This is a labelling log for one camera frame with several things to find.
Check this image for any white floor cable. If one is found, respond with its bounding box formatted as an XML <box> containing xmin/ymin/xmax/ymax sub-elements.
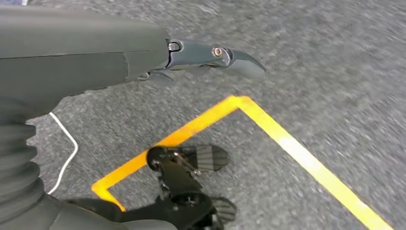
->
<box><xmin>46</xmin><ymin>112</ymin><xmax>79</xmax><ymax>195</ymax></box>

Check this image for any yellow floor tape square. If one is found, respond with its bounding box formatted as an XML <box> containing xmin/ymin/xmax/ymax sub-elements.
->
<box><xmin>91</xmin><ymin>95</ymin><xmax>395</xmax><ymax>230</ymax></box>

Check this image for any black robot foot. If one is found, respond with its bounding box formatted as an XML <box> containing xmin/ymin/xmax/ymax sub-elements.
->
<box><xmin>65</xmin><ymin>144</ymin><xmax>238</xmax><ymax>230</ymax></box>

